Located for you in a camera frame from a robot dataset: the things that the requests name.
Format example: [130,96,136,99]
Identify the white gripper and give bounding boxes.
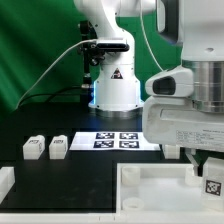
[142,96,224,175]

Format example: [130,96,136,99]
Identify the white square tabletop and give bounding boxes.
[116,163,224,224]

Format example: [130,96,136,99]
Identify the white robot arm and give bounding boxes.
[73,0,224,176]

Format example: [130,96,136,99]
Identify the white sheet with fiducial tags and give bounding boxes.
[70,132,160,151]

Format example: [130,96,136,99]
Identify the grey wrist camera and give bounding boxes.
[145,66,194,98]

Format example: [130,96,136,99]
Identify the black camera on mount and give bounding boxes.
[78,20,130,66]

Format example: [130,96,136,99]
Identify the grey camera cable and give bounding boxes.
[14,38,98,110]

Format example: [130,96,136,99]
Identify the black cable on table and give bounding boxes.
[18,85,93,107]

